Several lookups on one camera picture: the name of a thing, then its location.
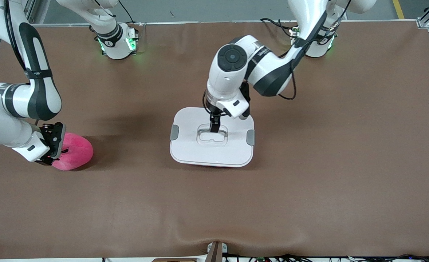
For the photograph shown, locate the white box lid grey latches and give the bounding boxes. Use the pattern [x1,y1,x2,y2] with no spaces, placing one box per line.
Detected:
[169,107,256,168]

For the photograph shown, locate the pink plush toy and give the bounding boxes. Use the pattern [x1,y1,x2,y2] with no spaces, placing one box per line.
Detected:
[52,132,94,171]

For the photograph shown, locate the brown table mat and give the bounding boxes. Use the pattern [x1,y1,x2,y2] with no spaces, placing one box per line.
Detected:
[0,21,429,259]

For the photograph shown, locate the silver table edge rail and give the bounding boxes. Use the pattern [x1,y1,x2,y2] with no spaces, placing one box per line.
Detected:
[32,20,419,27]

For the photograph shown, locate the black left arm base cable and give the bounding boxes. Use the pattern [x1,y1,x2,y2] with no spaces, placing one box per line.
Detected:
[260,17,299,39]

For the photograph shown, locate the black arm base cable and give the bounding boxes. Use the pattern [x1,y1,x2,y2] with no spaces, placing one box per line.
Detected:
[118,0,139,26]
[260,17,299,39]

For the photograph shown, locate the metal clamp bracket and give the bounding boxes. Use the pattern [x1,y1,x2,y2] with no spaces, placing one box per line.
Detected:
[205,242,228,262]

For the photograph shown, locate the black right arm base cable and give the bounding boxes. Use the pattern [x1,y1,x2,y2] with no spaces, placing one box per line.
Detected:
[118,0,139,26]

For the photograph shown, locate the black cable bundle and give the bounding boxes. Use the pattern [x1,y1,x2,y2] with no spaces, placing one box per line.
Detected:
[224,254,429,262]

